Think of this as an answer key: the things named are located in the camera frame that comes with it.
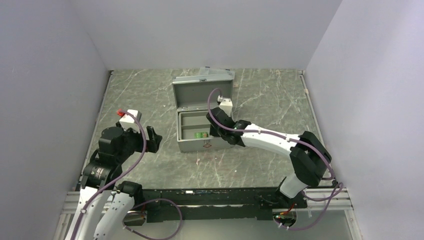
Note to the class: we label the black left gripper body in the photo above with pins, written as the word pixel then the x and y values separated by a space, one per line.
pixel 133 141

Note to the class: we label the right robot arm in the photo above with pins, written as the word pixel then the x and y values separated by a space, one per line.
pixel 309 158

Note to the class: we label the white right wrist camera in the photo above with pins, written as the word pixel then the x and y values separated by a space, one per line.
pixel 226 105

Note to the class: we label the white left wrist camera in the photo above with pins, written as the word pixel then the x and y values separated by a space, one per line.
pixel 130 119

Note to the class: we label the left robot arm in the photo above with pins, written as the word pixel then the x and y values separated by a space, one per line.
pixel 101 203

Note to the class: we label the green wind oil box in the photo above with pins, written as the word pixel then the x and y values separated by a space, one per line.
pixel 200 135

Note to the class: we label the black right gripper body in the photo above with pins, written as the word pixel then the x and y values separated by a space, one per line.
pixel 216 133

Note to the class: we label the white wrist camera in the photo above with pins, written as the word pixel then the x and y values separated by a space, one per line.
pixel 226 105
pixel 130 119

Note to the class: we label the grey metal medicine case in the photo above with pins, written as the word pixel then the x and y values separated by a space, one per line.
pixel 191 99

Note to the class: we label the grey plastic divided tray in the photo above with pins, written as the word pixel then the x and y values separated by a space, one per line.
pixel 191 122

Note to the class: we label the clear plastic pill organizer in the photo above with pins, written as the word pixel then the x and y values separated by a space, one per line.
pixel 214 71

